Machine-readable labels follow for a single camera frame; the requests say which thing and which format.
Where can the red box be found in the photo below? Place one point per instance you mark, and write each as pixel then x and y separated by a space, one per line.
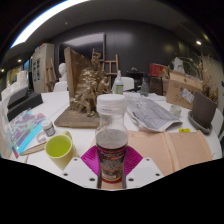
pixel 156 70

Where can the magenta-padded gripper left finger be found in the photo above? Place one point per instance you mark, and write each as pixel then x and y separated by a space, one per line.
pixel 83 171

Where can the grey plant saucer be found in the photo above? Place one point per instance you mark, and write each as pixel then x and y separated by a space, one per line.
pixel 196 125

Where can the grey glass bottle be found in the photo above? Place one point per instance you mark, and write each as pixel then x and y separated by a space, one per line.
pixel 144 90

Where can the white cabinet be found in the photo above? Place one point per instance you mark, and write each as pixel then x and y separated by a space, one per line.
pixel 41 66

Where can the small glass jar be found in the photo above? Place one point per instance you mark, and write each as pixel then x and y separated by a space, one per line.
pixel 175 111

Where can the small yellow marker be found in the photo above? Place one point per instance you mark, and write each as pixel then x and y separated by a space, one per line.
pixel 184 130

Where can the long ceiling light strip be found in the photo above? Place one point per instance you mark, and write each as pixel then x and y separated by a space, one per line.
pixel 40 20

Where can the long wooden paintbrush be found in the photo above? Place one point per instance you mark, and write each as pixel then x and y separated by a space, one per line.
pixel 33 149

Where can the golden sculpture on wooden base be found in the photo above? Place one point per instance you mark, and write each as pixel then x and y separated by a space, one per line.
pixel 86 93

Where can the small white-lidded paint jar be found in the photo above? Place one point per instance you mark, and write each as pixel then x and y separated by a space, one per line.
pixel 48 128

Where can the small flat black box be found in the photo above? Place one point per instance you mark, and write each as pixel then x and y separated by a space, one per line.
pixel 16 96

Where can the white plastic chair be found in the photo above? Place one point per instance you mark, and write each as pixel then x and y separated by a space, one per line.
pixel 128 83
pixel 60 86

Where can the wooden easel by cabinet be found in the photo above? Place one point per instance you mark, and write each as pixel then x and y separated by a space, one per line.
pixel 51 75

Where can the large flat black box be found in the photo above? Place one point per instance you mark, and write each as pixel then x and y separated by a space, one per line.
pixel 28 103

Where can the white tape roll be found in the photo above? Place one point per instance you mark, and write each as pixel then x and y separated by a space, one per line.
pixel 40 137

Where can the clear dark-labelled drink bottle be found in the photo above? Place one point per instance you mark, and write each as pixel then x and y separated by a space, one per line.
pixel 111 156

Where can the black wall screen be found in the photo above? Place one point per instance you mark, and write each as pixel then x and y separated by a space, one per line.
pixel 86 41

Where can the grey printed newspaper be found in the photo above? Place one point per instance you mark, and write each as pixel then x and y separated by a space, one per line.
pixel 150 113

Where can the brown cardboard box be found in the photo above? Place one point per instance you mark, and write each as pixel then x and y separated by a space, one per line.
pixel 180 91

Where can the tall wooden easel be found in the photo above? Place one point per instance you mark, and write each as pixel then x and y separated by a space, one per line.
pixel 111 68

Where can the white wrapped canvas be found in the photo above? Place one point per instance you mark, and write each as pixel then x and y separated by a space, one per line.
pixel 4 133

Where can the white plaster sculpture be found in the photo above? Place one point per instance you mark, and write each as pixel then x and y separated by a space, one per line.
pixel 179 65

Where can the clear green spray bottle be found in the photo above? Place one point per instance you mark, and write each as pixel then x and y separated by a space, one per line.
pixel 119 86

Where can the yellow-green mug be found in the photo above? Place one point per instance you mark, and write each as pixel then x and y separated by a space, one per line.
pixel 60 151

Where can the white plaster bust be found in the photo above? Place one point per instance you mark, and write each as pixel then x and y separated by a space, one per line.
pixel 62 71

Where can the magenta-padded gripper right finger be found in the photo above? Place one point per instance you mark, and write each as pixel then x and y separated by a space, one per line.
pixel 143 171

